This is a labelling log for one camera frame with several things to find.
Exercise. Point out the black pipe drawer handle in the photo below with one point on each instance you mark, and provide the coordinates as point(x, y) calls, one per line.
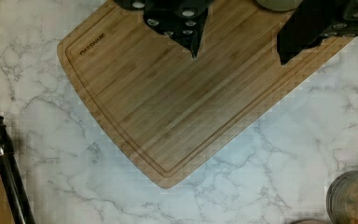
point(10, 174)

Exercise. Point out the green ceramic bowl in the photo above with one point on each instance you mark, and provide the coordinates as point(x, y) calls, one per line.
point(279, 5)

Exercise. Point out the bamboo cutting board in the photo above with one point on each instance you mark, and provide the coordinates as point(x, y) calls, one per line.
point(169, 111)

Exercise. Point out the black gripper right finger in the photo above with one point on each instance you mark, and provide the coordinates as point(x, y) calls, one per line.
point(314, 21)

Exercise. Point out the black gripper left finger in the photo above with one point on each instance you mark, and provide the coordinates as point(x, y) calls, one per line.
point(181, 20)

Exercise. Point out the glass jar with cereal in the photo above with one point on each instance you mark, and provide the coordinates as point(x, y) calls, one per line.
point(342, 199)

